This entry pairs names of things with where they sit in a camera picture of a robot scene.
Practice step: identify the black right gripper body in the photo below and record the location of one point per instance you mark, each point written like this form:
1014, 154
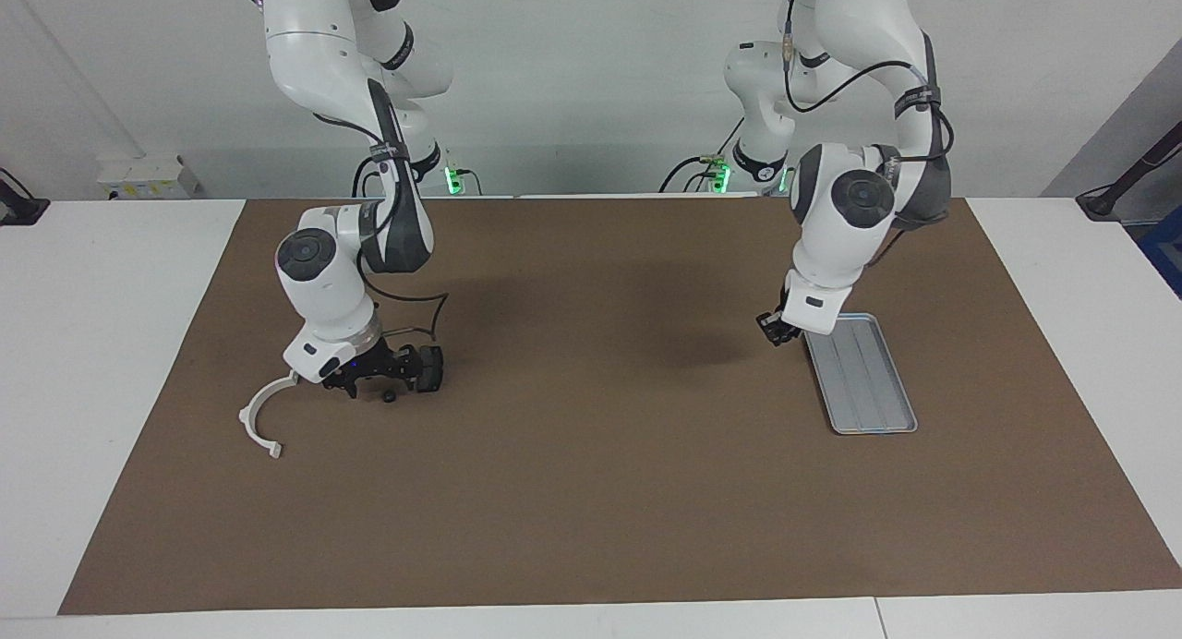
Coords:
379, 367

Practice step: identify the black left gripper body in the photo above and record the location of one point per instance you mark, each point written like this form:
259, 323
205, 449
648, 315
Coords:
781, 311

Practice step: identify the large black bearing gear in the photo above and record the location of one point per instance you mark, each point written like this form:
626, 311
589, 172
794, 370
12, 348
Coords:
776, 336

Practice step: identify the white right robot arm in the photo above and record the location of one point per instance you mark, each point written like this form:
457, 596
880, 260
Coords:
323, 288

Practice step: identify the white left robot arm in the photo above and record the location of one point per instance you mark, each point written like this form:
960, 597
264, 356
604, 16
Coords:
840, 233

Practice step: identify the silver metal tray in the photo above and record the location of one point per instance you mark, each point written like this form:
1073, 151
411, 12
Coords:
868, 385

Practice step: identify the rectangular dark brake pad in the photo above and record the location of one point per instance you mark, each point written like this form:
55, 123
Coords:
436, 369

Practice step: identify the brown table mat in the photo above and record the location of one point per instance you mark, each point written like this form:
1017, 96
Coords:
600, 491

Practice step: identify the black table clamp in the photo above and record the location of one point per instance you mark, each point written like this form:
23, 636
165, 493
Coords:
20, 210

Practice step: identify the blue bin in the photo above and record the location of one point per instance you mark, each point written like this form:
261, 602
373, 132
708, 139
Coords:
1165, 251

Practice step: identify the white semicircular bracket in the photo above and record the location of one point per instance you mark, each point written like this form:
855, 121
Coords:
251, 427

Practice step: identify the white wall box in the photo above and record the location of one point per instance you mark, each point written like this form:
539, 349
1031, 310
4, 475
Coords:
148, 175

